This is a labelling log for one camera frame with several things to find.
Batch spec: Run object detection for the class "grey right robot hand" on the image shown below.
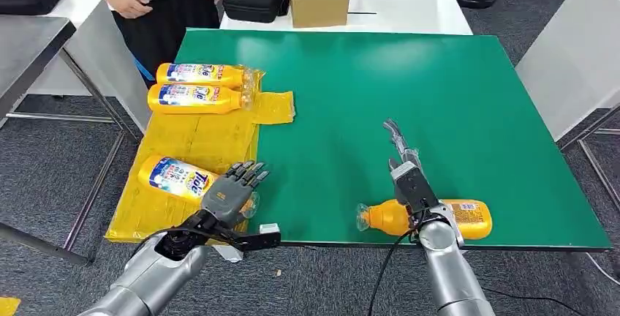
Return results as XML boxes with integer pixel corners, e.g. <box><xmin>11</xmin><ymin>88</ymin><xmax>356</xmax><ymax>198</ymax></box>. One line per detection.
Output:
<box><xmin>382</xmin><ymin>118</ymin><xmax>440</xmax><ymax>218</ymax></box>

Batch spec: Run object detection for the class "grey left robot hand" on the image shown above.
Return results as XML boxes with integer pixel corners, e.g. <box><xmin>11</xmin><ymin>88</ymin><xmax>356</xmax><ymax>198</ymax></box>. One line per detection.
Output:
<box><xmin>200</xmin><ymin>160</ymin><xmax>271</xmax><ymax>230</ymax></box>

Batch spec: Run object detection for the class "orange plastic bottle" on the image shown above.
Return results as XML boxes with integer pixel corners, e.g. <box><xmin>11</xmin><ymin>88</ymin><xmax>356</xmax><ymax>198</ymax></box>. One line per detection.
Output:
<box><xmin>147</xmin><ymin>83</ymin><xmax>256</xmax><ymax>116</ymax></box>
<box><xmin>154</xmin><ymin>62</ymin><xmax>258</xmax><ymax>90</ymax></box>
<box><xmin>355</xmin><ymin>198</ymin><xmax>494</xmax><ymax>241</ymax></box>
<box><xmin>137</xmin><ymin>154</ymin><xmax>260</xmax><ymax>220</ymax></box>

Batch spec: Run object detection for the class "person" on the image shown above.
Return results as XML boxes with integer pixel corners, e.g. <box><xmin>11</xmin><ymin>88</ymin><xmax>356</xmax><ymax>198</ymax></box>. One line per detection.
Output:
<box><xmin>58</xmin><ymin>0</ymin><xmax>227</xmax><ymax>90</ymax></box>

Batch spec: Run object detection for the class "white table leg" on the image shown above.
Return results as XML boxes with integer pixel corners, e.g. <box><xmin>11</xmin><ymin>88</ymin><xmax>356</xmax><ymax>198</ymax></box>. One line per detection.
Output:
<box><xmin>215</xmin><ymin>244</ymin><xmax>245</xmax><ymax>263</ymax></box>

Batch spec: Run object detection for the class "yellow plastic sheet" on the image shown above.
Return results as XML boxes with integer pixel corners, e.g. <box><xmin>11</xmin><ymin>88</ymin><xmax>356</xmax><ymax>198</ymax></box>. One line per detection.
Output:
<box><xmin>105</xmin><ymin>69</ymin><xmax>296</xmax><ymax>244</ymax></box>

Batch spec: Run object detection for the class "green table mat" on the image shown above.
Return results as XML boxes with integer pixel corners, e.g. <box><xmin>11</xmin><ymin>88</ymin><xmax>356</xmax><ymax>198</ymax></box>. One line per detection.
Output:
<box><xmin>174</xmin><ymin>29</ymin><xmax>613</xmax><ymax>252</ymax></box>

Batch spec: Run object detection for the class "white table with panel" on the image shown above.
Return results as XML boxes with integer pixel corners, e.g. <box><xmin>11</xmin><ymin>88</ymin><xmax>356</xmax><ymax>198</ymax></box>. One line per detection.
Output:
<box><xmin>26</xmin><ymin>0</ymin><xmax>151</xmax><ymax>134</ymax></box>

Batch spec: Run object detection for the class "steel table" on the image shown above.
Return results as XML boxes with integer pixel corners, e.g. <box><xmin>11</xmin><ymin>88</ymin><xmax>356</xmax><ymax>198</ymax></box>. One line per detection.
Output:
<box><xmin>0</xmin><ymin>15</ymin><xmax>144</xmax><ymax>267</ymax></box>

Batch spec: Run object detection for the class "white side table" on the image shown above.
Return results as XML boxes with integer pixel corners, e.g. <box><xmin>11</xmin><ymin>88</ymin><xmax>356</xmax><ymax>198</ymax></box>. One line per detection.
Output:
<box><xmin>515</xmin><ymin>0</ymin><xmax>620</xmax><ymax>213</ymax></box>

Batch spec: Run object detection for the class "yellow floor tape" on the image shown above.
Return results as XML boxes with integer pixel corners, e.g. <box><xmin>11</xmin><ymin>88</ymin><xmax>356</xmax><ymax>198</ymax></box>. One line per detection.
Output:
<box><xmin>0</xmin><ymin>296</ymin><xmax>22</xmax><ymax>316</ymax></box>

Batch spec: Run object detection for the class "blue strap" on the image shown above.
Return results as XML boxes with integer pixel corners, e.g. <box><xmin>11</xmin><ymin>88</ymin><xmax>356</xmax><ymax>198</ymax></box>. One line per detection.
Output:
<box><xmin>134</xmin><ymin>58</ymin><xmax>156</xmax><ymax>83</ymax></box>

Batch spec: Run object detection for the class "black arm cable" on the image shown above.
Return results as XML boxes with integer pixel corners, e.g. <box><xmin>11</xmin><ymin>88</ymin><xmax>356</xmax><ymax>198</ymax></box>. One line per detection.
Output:
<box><xmin>366</xmin><ymin>228</ymin><xmax>423</xmax><ymax>316</ymax></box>

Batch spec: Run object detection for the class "black floor cable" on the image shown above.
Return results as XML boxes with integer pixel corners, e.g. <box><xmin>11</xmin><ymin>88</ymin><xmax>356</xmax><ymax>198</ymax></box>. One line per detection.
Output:
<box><xmin>484</xmin><ymin>286</ymin><xmax>583</xmax><ymax>316</ymax></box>

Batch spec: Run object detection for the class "white floor cable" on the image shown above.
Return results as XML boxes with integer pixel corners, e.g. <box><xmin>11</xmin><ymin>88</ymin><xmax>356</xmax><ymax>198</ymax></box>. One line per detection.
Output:
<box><xmin>586</xmin><ymin>253</ymin><xmax>620</xmax><ymax>287</ymax></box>

